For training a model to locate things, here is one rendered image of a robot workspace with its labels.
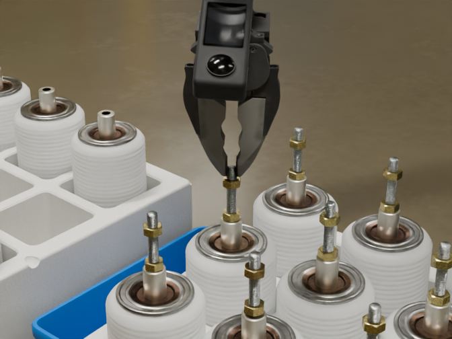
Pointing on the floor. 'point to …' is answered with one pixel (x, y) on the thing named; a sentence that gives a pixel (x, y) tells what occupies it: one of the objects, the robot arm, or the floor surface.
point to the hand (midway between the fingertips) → (231, 167)
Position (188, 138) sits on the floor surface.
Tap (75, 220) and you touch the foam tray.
